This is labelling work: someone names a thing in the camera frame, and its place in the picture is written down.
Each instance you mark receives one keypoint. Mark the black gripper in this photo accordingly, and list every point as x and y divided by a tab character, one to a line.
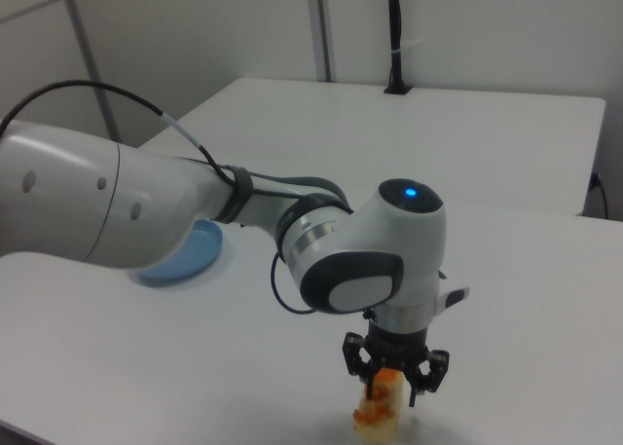
396	345

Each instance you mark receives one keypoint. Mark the orange glazed bread loaf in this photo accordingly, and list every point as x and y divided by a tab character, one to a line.
384	416

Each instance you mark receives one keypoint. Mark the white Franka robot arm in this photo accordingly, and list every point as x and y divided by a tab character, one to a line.
146	206

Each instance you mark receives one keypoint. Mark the blue round plate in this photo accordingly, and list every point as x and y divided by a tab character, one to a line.
194	260

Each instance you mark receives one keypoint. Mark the black clamped stand pole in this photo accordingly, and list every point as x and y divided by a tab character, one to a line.
395	26

